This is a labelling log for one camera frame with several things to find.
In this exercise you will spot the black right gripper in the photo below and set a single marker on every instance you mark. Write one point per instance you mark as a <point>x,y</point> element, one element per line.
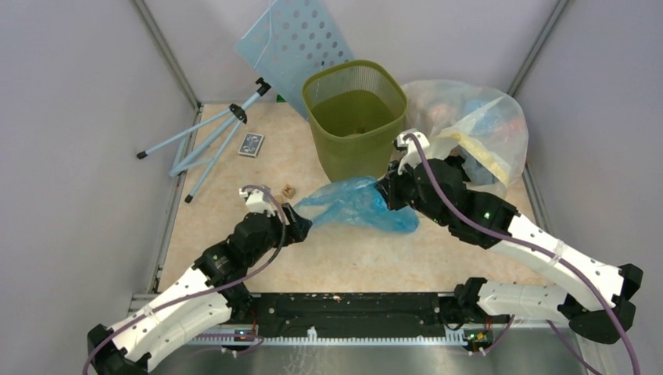
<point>390,184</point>

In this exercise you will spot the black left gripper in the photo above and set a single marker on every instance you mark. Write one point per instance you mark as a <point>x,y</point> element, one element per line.
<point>292,233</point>

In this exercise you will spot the blue plastic trash bag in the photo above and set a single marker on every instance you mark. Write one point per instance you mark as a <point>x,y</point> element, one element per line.
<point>355,202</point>

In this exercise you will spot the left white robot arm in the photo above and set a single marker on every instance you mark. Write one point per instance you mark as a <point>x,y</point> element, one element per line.
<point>210,292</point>

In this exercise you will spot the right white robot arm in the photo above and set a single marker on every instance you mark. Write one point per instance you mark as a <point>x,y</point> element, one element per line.
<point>587,295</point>

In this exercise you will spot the olive green plastic trash bin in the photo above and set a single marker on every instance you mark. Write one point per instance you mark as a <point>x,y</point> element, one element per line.
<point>355,111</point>

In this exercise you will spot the wooden letter cube M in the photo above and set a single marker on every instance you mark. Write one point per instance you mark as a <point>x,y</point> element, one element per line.
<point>288,191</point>

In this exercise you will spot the large translucent yellow plastic bag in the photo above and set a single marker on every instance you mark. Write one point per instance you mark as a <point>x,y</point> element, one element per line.
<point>483,126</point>

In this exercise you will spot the blue playing card deck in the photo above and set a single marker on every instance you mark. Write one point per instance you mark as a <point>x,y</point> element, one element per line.
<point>251,145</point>

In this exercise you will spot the light blue music stand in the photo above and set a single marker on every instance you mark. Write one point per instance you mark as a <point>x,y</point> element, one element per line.
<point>289,43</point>

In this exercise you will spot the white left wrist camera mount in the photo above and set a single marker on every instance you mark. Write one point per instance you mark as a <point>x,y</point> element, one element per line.
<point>259,200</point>

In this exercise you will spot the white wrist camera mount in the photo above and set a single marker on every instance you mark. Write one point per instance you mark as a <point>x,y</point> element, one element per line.
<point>259,200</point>
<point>409,141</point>

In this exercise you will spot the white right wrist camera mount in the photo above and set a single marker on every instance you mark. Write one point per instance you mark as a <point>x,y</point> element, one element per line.
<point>409,141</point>

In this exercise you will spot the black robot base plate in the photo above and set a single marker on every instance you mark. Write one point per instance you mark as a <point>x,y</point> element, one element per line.
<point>366,315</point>

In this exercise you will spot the aluminium frame rail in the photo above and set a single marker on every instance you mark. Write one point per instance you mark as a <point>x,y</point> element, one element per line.
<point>529,303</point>

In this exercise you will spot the white toothed cable duct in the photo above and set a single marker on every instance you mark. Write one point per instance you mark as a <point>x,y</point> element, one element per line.
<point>226,337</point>

